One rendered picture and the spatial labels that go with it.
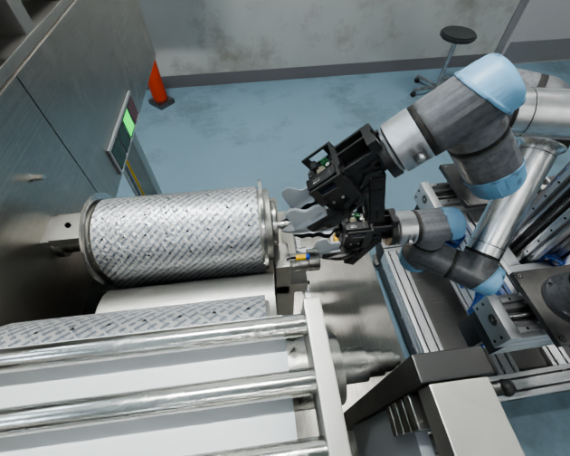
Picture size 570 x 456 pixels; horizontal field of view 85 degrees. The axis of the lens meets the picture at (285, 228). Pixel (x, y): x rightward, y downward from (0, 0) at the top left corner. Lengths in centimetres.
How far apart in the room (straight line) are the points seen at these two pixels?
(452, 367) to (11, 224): 51
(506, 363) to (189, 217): 154
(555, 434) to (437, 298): 74
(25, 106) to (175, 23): 286
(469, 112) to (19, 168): 58
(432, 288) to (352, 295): 97
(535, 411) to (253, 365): 186
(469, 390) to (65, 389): 25
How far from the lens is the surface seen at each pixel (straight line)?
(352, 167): 44
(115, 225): 50
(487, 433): 25
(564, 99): 65
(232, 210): 46
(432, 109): 43
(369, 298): 86
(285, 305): 68
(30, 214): 56
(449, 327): 172
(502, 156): 49
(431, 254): 79
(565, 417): 210
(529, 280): 120
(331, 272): 87
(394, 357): 34
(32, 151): 59
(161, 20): 342
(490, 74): 44
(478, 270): 82
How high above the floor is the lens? 165
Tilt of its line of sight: 53 degrees down
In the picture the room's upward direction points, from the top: straight up
